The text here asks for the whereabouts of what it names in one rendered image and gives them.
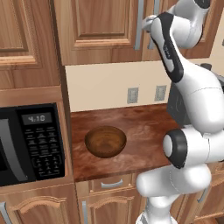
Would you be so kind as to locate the black microwave oven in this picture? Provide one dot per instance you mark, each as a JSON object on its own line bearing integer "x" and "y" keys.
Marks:
{"x": 43, "y": 143}

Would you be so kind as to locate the grey wall socket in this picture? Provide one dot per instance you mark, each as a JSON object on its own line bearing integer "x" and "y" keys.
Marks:
{"x": 132, "y": 95}
{"x": 160, "y": 93}

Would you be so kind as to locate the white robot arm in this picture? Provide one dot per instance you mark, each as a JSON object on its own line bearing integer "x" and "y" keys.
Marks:
{"x": 201, "y": 99}

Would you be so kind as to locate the wooden drawer front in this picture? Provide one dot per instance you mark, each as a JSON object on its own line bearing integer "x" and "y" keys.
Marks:
{"x": 116, "y": 178}

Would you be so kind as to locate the wooden base cabinet door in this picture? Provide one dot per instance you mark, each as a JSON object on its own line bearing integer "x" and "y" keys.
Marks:
{"x": 113, "y": 208}
{"x": 40, "y": 205}
{"x": 214, "y": 201}

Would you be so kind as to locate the brown wooden bowl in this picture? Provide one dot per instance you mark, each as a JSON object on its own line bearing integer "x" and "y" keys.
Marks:
{"x": 105, "y": 142}

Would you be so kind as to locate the wooden wall cabinet door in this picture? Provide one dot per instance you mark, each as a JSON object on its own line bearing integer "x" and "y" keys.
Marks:
{"x": 99, "y": 29}
{"x": 214, "y": 26}

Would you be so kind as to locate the tall wooden cupboard door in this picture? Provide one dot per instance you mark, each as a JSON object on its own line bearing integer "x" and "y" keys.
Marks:
{"x": 26, "y": 43}

